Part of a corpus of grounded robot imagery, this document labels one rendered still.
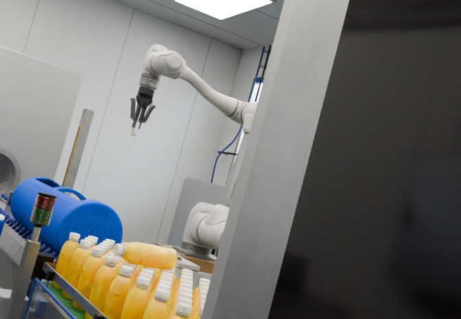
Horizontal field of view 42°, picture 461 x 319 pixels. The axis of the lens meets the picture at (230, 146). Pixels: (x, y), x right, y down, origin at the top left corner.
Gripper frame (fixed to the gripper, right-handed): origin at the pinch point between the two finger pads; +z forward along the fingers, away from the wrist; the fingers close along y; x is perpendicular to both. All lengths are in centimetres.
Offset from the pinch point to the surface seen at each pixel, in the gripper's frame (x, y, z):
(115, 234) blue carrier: -24, -6, 48
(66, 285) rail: -66, -37, 63
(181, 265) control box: -59, 9, 50
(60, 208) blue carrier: -13, -28, 43
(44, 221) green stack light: -70, -52, 43
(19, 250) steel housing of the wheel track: 28, -27, 71
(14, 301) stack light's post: -69, -53, 69
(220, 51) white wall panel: 452, 288, -171
